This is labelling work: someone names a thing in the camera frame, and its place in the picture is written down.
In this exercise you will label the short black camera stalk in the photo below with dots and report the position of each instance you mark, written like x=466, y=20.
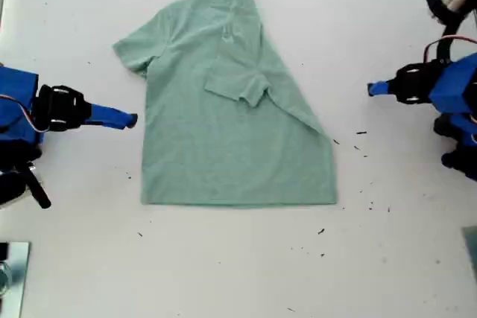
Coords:
x=445, y=50

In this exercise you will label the green t-shirt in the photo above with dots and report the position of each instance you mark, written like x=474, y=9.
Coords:
x=223, y=146

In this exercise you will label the black clamp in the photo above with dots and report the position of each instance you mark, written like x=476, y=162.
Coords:
x=3, y=251

